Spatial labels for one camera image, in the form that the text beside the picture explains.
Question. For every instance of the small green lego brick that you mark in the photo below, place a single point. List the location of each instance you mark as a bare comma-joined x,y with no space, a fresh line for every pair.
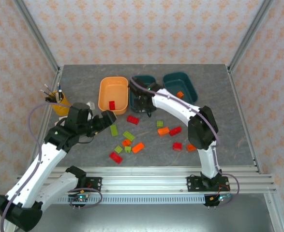
118,149
128,149
159,124

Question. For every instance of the small circuit board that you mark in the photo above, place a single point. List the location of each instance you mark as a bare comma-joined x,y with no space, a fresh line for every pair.
79,198
221,198

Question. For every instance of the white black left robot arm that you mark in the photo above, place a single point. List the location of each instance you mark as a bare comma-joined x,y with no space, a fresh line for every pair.
35,169

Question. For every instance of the aluminium frame post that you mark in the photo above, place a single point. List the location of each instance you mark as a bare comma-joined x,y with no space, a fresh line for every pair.
251,33
36,36

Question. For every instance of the black pencil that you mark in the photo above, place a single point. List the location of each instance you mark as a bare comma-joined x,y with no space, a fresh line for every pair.
46,93
49,89

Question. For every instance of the large orange lego piece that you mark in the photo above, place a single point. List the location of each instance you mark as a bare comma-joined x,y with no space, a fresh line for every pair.
163,131

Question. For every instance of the teal plastic bin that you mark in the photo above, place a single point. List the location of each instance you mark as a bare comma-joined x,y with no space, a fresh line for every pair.
149,79
175,84

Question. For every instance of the white paper scrap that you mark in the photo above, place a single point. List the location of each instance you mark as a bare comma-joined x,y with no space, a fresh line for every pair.
91,104

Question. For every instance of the peach orange plastic bin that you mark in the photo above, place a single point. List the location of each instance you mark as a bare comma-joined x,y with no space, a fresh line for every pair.
112,89

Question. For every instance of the small orange lego brick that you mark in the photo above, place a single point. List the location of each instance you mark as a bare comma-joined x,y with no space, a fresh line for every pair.
180,94
126,142
191,147

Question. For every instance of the long red lego brick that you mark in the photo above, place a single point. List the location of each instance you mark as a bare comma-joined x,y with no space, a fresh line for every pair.
133,120
175,131
115,157

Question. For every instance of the aluminium side rail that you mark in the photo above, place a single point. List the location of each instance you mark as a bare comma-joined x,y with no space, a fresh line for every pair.
244,120
48,113

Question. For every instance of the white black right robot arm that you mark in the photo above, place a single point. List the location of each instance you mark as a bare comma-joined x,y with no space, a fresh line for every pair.
173,104

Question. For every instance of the small red lego brick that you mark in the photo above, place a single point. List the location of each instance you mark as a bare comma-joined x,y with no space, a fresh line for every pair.
177,146
112,105

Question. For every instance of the yellow pen cup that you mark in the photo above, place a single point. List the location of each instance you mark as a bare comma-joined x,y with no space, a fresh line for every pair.
60,107

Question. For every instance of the long green lego brick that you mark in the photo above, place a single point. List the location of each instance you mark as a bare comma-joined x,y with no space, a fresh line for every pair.
114,130
129,135

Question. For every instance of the long orange lego brick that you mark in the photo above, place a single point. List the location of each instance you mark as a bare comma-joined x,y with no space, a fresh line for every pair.
138,147

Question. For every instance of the white blue pen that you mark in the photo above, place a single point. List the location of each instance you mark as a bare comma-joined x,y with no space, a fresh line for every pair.
59,88

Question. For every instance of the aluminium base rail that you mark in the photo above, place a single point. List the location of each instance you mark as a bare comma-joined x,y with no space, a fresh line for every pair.
144,180

